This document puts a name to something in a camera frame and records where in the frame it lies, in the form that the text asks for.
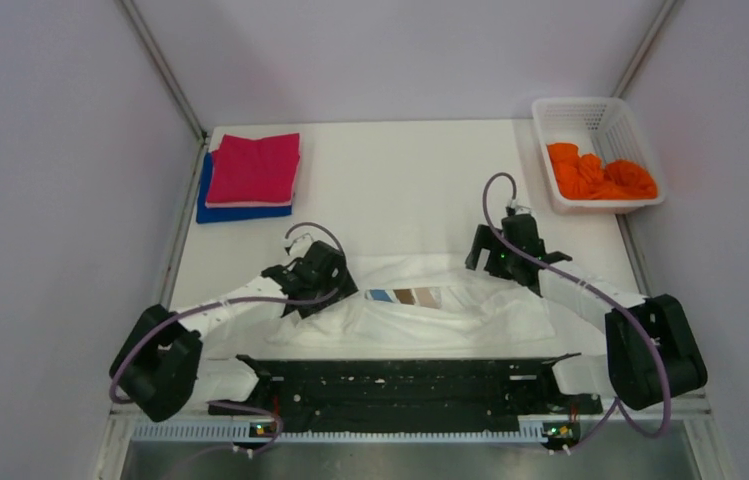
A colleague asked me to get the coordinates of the white printed t-shirt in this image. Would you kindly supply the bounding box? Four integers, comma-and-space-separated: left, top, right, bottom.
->
267, 255, 555, 353

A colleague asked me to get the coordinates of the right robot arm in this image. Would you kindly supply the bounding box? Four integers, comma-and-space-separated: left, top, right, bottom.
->
465, 213, 709, 412

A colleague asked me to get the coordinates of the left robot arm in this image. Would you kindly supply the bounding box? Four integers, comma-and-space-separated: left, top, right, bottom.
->
108, 236, 357, 422

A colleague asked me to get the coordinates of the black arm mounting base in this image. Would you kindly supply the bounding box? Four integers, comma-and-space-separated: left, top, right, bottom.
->
240, 355, 603, 433

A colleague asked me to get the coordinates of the orange crumpled t-shirt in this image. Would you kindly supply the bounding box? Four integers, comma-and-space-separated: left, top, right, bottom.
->
546, 143, 659, 201

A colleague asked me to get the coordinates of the folded pink t-shirt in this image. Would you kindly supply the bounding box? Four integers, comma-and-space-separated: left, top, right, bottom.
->
204, 199, 294, 209

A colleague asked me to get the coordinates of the folded magenta t-shirt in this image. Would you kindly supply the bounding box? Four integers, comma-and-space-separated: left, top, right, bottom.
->
207, 133, 301, 202

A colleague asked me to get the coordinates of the folded blue t-shirt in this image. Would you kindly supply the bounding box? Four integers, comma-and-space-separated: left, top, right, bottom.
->
195, 153, 293, 224

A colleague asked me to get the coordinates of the white plastic basket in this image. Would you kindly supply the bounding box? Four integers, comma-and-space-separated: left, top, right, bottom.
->
532, 97, 666, 215

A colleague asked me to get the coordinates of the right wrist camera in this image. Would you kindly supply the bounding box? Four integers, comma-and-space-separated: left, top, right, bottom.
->
505, 198, 532, 216

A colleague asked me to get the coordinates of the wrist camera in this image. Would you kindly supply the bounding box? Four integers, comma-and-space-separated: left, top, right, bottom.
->
285, 233, 315, 258
505, 198, 532, 216

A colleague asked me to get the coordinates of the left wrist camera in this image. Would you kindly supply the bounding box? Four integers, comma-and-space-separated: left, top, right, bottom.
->
285, 233, 315, 258

